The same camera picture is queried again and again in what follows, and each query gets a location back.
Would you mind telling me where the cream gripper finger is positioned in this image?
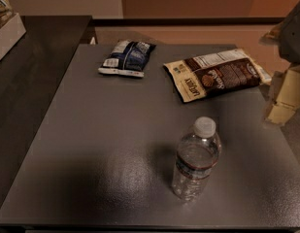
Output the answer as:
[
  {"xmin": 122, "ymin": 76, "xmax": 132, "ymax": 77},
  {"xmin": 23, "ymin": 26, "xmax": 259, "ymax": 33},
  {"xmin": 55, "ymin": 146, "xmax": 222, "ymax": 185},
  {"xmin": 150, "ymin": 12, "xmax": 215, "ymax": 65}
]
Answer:
[
  {"xmin": 265, "ymin": 64, "xmax": 300, "ymax": 125},
  {"xmin": 259, "ymin": 22, "xmax": 283, "ymax": 45}
]

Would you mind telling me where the brown chip bag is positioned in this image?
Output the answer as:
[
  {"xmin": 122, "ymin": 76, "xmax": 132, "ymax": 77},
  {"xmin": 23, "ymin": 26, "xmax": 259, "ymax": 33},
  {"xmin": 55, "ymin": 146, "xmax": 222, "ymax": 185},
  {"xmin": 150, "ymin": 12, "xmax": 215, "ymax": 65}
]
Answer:
[{"xmin": 164, "ymin": 49, "xmax": 272, "ymax": 103}]

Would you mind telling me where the clear plastic water bottle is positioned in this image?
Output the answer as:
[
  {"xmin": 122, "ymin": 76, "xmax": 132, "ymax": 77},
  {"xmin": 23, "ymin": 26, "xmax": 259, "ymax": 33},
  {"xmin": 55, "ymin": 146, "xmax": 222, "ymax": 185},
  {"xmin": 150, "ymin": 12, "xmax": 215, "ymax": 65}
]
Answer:
[{"xmin": 172, "ymin": 116, "xmax": 221, "ymax": 201}]

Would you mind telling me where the blue chip bag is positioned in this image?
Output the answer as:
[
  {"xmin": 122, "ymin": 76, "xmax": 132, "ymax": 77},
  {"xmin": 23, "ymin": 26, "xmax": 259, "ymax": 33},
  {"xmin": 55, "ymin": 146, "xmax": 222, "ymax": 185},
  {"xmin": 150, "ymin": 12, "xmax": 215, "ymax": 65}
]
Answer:
[{"xmin": 98, "ymin": 40, "xmax": 155, "ymax": 78}]

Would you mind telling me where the dark side table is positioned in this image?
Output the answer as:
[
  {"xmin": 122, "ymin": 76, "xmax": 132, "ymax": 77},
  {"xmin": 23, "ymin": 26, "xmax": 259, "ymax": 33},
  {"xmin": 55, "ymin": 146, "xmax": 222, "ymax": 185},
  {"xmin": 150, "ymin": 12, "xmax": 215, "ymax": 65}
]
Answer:
[{"xmin": 0, "ymin": 16, "xmax": 91, "ymax": 209}]

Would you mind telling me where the white box with snacks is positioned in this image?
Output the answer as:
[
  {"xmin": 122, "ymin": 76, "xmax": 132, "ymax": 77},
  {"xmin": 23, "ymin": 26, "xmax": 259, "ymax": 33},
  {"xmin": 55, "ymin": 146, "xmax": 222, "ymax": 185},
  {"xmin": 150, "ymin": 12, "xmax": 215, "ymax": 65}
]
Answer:
[{"xmin": 0, "ymin": 0, "xmax": 26, "ymax": 61}]

